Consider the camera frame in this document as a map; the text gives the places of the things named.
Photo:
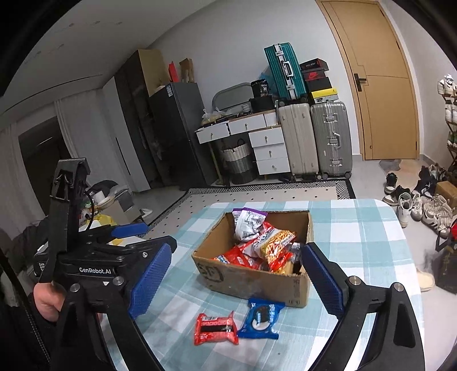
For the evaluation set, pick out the red orange noodle snack bag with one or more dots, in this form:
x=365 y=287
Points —
x=276 y=246

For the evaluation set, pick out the teal checkered tablecloth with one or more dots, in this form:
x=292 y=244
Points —
x=357 y=249

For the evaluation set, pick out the collection of stored shoes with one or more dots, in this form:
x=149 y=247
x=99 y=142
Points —
x=449 y=89

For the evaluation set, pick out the red carton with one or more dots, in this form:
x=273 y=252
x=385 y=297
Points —
x=173 y=71

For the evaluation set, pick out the tall dark cabinet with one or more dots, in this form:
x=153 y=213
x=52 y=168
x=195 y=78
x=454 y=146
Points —
x=132 y=125

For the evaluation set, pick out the silver suitcase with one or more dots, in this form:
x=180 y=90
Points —
x=330 y=139

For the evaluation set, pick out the tall brown carton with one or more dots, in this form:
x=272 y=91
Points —
x=186 y=70

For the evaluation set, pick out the person's left hand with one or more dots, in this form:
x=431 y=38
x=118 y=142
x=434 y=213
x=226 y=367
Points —
x=48 y=303

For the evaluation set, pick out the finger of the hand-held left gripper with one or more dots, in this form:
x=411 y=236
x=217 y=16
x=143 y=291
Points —
x=128 y=230
x=157 y=242

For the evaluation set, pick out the wicker laundry basket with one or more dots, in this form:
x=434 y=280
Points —
x=237 y=162

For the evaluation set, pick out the teal suitcase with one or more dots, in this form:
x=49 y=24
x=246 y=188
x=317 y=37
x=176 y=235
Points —
x=285 y=71

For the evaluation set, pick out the large black shoe box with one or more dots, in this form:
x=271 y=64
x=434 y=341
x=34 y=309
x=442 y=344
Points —
x=319 y=85

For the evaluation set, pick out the pile of loose shoes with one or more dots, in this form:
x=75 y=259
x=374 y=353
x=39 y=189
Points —
x=421 y=203

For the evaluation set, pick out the grey rounded mirror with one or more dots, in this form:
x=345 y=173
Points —
x=230 y=94

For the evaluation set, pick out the blue cookie packet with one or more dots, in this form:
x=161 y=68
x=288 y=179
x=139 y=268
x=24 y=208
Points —
x=260 y=319

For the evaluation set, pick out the tan wooden door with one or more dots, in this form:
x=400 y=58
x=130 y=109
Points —
x=382 y=89

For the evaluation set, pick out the red cookie packet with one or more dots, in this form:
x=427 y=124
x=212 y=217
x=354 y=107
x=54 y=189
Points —
x=214 y=330

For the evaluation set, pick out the beige suitcase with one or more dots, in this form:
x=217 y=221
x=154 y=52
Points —
x=298 y=142

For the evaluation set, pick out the yellow bag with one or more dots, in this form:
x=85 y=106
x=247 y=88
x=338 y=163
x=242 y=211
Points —
x=103 y=219

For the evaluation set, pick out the white slipper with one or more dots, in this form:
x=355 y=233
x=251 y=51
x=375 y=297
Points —
x=425 y=279

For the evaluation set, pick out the clear plastic bag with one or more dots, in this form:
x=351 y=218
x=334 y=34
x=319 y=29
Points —
x=214 y=117

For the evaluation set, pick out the white bowl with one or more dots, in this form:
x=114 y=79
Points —
x=105 y=202

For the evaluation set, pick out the yellow white shoe box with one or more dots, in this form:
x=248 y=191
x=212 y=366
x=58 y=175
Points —
x=323 y=95

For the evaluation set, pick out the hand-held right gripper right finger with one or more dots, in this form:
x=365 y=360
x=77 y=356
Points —
x=323 y=281

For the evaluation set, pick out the person's left forearm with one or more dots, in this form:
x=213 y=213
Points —
x=21 y=339

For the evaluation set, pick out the small red snack packet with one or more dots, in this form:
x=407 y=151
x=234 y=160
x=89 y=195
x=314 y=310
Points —
x=246 y=255

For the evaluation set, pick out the black printed tub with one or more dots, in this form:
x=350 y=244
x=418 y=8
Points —
x=261 y=88

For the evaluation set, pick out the dark grey refrigerator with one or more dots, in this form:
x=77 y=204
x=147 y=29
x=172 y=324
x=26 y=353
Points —
x=182 y=135

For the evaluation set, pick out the white curtain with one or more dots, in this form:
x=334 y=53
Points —
x=96 y=135

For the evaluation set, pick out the black storage basket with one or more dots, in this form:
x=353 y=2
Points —
x=262 y=104

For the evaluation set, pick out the small brown box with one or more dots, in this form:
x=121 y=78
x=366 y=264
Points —
x=446 y=192

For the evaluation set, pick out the red black shoe box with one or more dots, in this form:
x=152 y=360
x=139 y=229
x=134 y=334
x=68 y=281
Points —
x=314 y=75

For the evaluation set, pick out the brown cardboard box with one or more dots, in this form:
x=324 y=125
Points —
x=250 y=285

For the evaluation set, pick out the grey purple snack packet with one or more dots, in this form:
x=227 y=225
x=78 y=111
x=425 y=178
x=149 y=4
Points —
x=236 y=219

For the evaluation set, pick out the dark bag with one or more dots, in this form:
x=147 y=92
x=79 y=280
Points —
x=446 y=271

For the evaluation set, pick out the white purple snack packet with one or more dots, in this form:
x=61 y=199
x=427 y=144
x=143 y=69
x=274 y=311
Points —
x=252 y=224

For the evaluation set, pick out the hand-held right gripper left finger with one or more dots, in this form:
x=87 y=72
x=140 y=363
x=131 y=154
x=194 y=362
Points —
x=150 y=281

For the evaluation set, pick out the white drawer desk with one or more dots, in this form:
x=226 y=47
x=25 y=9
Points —
x=250 y=139

